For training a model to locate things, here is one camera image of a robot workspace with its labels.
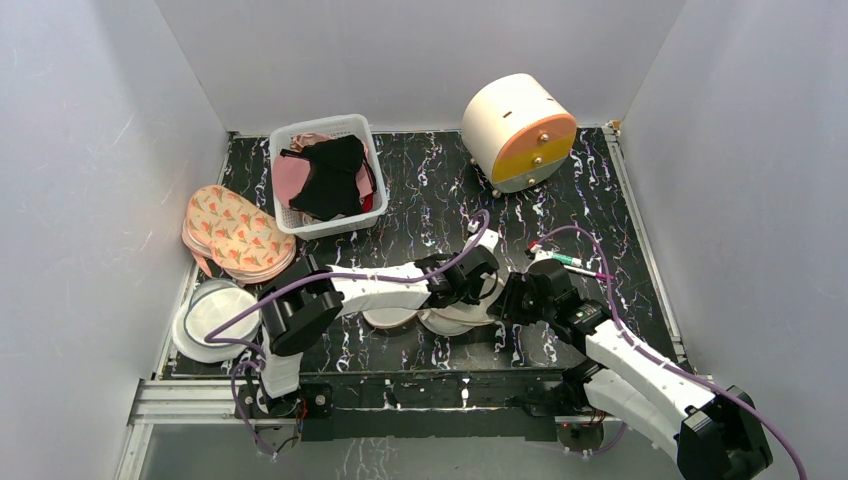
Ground white mesh laundry bag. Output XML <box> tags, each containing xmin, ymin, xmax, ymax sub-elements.
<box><xmin>362</xmin><ymin>273</ymin><xmax>505</xmax><ymax>337</ymax></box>

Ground black bra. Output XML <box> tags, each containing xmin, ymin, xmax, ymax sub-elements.
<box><xmin>279</xmin><ymin>134</ymin><xmax>376</xmax><ymax>223</ymax></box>

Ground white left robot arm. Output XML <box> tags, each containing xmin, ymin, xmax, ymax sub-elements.
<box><xmin>258</xmin><ymin>245</ymin><xmax>500</xmax><ymax>416</ymax></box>

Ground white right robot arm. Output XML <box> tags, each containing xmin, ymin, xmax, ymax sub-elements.
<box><xmin>488</xmin><ymin>260</ymin><xmax>773</xmax><ymax>479</ymax></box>

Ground pink bra in basket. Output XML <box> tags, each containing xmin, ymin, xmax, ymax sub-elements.
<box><xmin>272</xmin><ymin>132</ymin><xmax>379</xmax><ymax>210</ymax></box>

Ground white magenta marker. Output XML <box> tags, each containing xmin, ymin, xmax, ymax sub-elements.
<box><xmin>563</xmin><ymin>264</ymin><xmax>615</xmax><ymax>282</ymax></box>

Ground white green marker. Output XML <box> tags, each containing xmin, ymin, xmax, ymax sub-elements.
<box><xmin>551</xmin><ymin>252</ymin><xmax>583</xmax><ymax>268</ymax></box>

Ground cream orange cylindrical machine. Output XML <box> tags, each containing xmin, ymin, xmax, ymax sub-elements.
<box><xmin>460</xmin><ymin>73</ymin><xmax>577</xmax><ymax>197</ymax></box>

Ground white plastic basket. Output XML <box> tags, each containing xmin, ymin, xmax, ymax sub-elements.
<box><xmin>269</xmin><ymin>114</ymin><xmax>388</xmax><ymax>240</ymax></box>

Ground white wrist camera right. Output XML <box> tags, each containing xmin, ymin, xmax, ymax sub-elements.
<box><xmin>526</xmin><ymin>242</ymin><xmax>555</xmax><ymax>265</ymax></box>

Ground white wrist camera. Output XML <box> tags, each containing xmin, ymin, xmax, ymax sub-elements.
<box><xmin>463</xmin><ymin>221</ymin><xmax>501</xmax><ymax>253</ymax></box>
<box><xmin>526</xmin><ymin>242</ymin><xmax>555</xmax><ymax>265</ymax></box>

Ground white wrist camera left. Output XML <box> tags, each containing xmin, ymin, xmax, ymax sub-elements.
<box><xmin>463</xmin><ymin>221</ymin><xmax>501</xmax><ymax>253</ymax></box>

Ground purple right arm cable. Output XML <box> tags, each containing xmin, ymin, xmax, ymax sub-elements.
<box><xmin>529</xmin><ymin>225</ymin><xmax>810</xmax><ymax>480</ymax></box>

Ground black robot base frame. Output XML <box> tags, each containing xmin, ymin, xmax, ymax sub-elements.
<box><xmin>234</xmin><ymin>369</ymin><xmax>627</xmax><ymax>456</ymax></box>

